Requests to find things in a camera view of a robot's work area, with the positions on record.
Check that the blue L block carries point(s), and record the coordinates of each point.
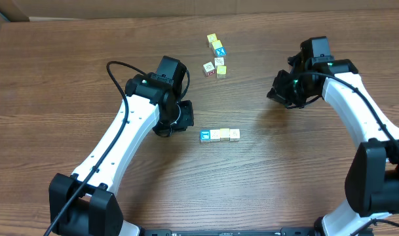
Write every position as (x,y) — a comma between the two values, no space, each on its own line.
(205,136)

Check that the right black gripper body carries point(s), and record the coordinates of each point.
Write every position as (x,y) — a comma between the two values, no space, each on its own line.
(288,89)

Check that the yellow block lower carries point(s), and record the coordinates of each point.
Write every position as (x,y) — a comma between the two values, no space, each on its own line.
(221,72)

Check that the blue X block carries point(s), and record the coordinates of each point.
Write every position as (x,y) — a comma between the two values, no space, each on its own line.
(220,52)

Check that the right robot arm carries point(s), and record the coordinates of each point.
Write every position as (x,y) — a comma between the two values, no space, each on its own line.
(372,182)

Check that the yellow block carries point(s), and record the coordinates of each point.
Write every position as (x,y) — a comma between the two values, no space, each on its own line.
(221,72)
(211,38)
(216,45)

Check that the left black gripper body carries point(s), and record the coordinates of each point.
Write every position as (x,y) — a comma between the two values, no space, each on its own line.
(185,117)

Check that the white block blue side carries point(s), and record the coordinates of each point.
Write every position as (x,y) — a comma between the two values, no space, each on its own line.
(234,135)

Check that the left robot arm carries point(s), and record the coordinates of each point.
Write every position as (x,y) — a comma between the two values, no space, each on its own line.
(85,202)

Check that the white block red side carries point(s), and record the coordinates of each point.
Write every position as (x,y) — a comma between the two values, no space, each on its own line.
(209,69)

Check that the red I block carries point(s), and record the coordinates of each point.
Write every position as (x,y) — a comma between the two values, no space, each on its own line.
(215,135)

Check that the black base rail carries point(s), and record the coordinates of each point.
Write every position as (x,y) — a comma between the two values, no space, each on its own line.
(285,231)

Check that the yellow block far top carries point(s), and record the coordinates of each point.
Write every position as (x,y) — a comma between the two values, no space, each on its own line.
(211,38)

